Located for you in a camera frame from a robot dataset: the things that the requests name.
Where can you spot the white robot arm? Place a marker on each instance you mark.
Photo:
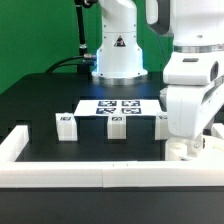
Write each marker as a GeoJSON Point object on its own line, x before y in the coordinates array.
{"type": "Point", "coordinates": [197, 26]}

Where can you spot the white U-shaped fence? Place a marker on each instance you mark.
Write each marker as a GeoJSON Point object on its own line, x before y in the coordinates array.
{"type": "Point", "coordinates": [15, 174]}

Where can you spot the white marker sheet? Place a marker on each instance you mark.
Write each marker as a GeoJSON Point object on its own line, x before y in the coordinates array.
{"type": "Point", "coordinates": [135, 107]}

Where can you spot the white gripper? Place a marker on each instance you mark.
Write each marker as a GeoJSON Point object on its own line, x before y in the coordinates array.
{"type": "Point", "coordinates": [195, 93]}

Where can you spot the white round stool seat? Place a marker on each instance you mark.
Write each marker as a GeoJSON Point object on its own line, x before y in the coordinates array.
{"type": "Point", "coordinates": [178, 149]}

